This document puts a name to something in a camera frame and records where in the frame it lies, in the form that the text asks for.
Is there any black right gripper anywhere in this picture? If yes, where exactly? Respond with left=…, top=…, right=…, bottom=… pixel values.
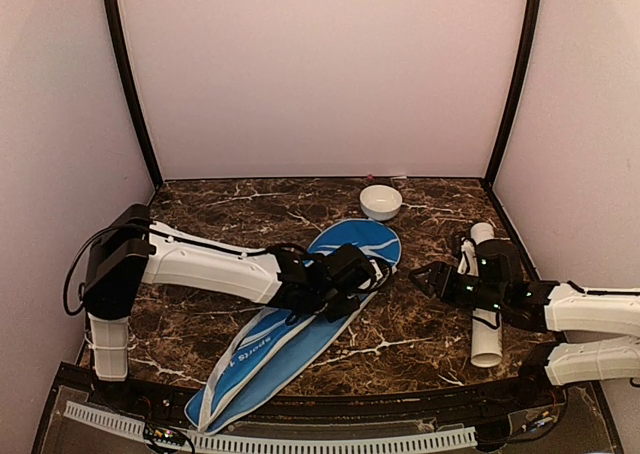
left=409, top=260, right=507, bottom=313

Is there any blue racket bag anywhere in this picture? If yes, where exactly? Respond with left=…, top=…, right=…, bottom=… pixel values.
left=184, top=219, right=402, bottom=435

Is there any white shuttlecock tube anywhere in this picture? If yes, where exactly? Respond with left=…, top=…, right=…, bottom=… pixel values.
left=470, top=222, right=502, bottom=368

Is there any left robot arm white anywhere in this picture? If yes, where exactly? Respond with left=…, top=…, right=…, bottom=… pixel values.
left=63, top=204, right=382, bottom=410

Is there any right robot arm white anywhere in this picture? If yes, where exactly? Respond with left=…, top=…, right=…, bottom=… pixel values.
left=409, top=239, right=639, bottom=408

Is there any white ceramic bowl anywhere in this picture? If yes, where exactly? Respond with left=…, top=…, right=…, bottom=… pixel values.
left=359, top=185, right=403, bottom=222

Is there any small circuit board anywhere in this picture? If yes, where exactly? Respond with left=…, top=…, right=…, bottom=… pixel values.
left=142, top=423, right=187, bottom=446

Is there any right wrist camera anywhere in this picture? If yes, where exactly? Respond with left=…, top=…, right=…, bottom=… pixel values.
left=454, top=234, right=478, bottom=276

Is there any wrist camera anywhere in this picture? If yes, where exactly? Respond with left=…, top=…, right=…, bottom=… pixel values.
left=454, top=234, right=478, bottom=276
left=366, top=257, right=396, bottom=292

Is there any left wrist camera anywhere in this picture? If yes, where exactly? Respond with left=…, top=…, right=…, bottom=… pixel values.
left=366, top=257, right=396, bottom=292

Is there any white cable duct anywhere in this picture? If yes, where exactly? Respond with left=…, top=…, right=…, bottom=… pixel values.
left=63, top=401, right=477, bottom=454

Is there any black vertical frame post right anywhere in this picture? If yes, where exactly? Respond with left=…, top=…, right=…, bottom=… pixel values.
left=483, top=0, right=541, bottom=190

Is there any black vertical frame post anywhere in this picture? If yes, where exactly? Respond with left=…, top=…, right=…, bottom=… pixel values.
left=483, top=0, right=541, bottom=190
left=103, top=0, right=164, bottom=190

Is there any black vertical frame post left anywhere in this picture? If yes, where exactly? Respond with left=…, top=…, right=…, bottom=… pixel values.
left=103, top=0, right=164, bottom=190

